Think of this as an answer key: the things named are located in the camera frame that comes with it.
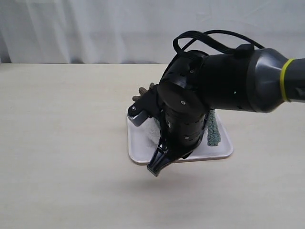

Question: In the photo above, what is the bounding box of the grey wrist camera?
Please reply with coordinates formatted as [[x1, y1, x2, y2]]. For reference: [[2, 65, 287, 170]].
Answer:
[[127, 84, 162, 127]]

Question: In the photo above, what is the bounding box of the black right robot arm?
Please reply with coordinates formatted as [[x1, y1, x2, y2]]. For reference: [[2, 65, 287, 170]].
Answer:
[[147, 48, 305, 176]]

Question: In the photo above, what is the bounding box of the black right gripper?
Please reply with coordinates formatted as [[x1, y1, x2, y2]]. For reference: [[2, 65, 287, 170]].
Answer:
[[147, 110, 206, 177]]

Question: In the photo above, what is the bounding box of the white plastic tray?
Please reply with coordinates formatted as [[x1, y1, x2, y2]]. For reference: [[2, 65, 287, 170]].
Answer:
[[126, 114, 234, 166]]

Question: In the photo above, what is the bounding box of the white backdrop curtain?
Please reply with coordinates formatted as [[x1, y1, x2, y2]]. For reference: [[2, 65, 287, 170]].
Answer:
[[0, 0, 305, 63]]

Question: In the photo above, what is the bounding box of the black cable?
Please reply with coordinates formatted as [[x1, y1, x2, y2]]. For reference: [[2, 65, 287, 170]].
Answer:
[[172, 30, 265, 58]]

